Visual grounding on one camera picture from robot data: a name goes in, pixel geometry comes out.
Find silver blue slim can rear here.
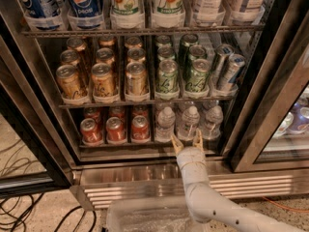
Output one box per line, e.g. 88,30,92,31
211,43,234,78

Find purple can behind glass door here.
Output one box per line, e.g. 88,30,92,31
288,107,309,134

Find glass fridge door left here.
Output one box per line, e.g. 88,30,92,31
0,37,73,198

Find orange LaCroix can front middle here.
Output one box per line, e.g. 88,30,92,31
91,63,116,98

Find clear plastic bin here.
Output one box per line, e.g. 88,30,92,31
106,196,211,232

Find clear water bottle right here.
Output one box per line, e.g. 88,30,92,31
199,105,223,140

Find glass fridge door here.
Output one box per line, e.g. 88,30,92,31
222,0,309,172
0,37,73,198

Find tan LaCroix can front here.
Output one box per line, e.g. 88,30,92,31
126,62,148,96

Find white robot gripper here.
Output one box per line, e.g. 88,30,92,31
171,129,210,186

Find silver blue slim can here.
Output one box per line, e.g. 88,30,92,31
211,43,234,78
217,54,245,91

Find glass fridge door right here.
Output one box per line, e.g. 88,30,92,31
222,0,309,172

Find orange lacroix can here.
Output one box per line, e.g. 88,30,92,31
91,63,116,98
56,65,87,100

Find orange cable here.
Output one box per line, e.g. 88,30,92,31
262,196,309,215

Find silver blue slim can front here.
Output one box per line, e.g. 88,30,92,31
217,54,245,91

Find clear plastic water bottle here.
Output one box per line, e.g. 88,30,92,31
178,105,200,141

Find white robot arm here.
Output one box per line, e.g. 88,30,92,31
171,130,304,232

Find orange LaCroix can front left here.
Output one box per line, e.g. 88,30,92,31
56,65,87,100

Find black floor cables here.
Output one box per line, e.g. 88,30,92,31
0,138,98,232

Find red soda can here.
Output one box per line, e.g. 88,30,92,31
106,117,126,144
131,115,150,143
80,118,103,146

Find red soda can front left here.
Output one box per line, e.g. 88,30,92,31
80,118,103,146

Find red soda can front right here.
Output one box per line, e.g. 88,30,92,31
131,115,150,143

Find green lacroix can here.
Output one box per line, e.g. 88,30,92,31
185,59,211,93
156,60,178,94

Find steel fridge base grille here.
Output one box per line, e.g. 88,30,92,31
70,159,309,211

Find green LaCroix can front right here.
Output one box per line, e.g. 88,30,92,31
185,59,211,93

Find clear water bottle left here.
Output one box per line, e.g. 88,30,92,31
155,106,176,142

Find green LaCroix can front left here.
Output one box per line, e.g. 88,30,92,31
156,60,178,94

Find red soda can front middle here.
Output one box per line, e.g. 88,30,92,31
106,117,126,144

